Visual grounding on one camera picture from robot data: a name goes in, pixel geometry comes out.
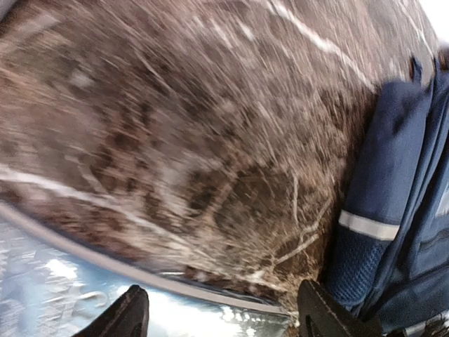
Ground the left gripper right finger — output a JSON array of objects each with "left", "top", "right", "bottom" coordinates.
[{"left": 297, "top": 280, "right": 382, "bottom": 337}]

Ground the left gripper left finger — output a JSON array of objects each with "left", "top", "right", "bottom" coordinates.
[{"left": 73, "top": 285, "right": 149, "bottom": 337}]

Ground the dark Wuthering Heights book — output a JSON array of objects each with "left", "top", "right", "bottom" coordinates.
[{"left": 1, "top": 203, "right": 290, "bottom": 336}]

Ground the navy blue student backpack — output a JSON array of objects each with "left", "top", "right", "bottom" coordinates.
[{"left": 325, "top": 60, "right": 448, "bottom": 333}]

